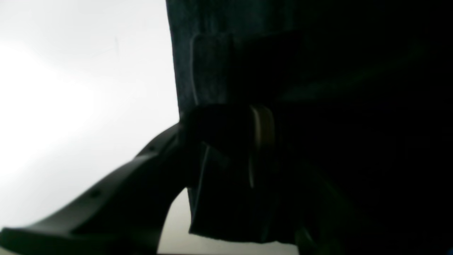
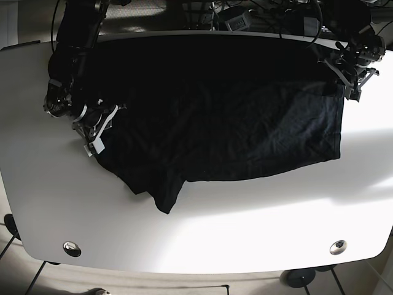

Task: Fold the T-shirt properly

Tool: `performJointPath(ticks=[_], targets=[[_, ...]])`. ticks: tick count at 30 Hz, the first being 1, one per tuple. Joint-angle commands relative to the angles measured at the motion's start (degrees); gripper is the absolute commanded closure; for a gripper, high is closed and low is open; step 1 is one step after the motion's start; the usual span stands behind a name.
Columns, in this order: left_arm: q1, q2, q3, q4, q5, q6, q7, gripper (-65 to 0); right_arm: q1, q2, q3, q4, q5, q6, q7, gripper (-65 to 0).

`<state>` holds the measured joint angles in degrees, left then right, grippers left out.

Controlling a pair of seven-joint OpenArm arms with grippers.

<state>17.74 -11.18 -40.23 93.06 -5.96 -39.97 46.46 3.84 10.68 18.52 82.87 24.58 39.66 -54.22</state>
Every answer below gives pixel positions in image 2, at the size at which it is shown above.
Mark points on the black T-shirt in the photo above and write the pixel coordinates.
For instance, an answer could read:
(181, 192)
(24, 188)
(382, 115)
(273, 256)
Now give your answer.
(213, 108)

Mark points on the left silver table grommet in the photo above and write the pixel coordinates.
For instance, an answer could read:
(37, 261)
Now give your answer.
(72, 249)

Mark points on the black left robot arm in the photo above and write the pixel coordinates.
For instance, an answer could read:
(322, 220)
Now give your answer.
(358, 46)

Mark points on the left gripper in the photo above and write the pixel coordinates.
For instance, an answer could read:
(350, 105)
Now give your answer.
(347, 72)

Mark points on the right silver table grommet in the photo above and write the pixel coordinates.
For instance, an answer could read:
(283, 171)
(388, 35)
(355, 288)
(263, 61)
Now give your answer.
(338, 247)

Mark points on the silver table grommet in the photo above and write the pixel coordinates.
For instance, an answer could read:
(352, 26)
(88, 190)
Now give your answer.
(72, 249)
(338, 247)

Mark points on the grey multi-socket box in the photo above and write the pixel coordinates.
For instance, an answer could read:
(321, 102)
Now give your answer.
(237, 18)

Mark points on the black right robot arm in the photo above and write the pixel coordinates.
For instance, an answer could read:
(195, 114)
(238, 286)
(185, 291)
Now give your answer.
(72, 45)

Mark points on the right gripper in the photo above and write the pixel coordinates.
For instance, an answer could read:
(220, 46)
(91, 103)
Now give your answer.
(93, 121)

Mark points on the left black table leg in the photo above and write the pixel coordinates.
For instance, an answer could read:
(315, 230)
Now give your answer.
(34, 280)

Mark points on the black round stand base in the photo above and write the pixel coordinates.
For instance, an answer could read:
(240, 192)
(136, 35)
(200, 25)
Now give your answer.
(299, 278)

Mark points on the grey power adapter box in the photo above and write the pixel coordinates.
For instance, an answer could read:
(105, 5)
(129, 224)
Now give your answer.
(310, 26)

